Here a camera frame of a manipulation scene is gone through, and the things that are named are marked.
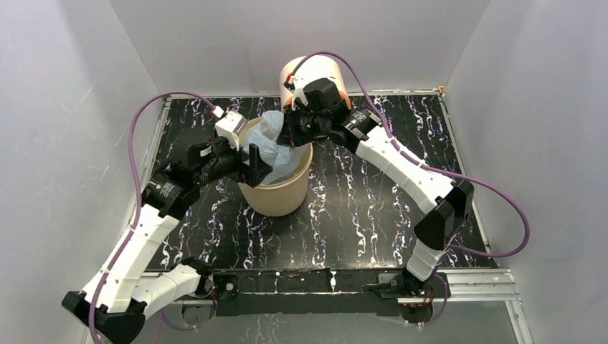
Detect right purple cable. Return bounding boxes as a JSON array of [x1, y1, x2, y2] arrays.
[[285, 52, 531, 328]]

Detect beige round trash bin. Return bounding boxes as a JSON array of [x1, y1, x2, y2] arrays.
[[238, 116, 313, 216]]

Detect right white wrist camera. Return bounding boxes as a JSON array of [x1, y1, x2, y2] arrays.
[[283, 72, 308, 111]]

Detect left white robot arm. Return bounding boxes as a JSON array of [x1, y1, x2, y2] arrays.
[[62, 137, 272, 343]]

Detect purple cable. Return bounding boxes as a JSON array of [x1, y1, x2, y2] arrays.
[[285, 52, 531, 328], [88, 91, 224, 344]]

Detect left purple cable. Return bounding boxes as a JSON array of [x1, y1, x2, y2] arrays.
[[88, 91, 224, 344]]

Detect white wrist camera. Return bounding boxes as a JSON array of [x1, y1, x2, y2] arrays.
[[214, 111, 248, 151], [283, 72, 308, 111]]

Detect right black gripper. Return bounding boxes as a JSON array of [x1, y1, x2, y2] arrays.
[[277, 102, 329, 148]]

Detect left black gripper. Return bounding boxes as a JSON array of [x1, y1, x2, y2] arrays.
[[194, 133, 272, 186]]

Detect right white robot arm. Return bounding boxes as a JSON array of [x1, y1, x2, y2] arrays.
[[277, 77, 474, 297]]

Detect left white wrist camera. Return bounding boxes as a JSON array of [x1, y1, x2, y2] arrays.
[[214, 111, 248, 151]]

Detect light blue plastic bag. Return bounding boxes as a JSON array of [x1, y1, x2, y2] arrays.
[[242, 110, 306, 185]]

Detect round cream drawer cabinet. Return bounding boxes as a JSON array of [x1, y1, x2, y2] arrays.
[[279, 55, 353, 112]]

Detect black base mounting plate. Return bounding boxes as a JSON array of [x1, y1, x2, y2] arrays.
[[176, 267, 452, 321]]

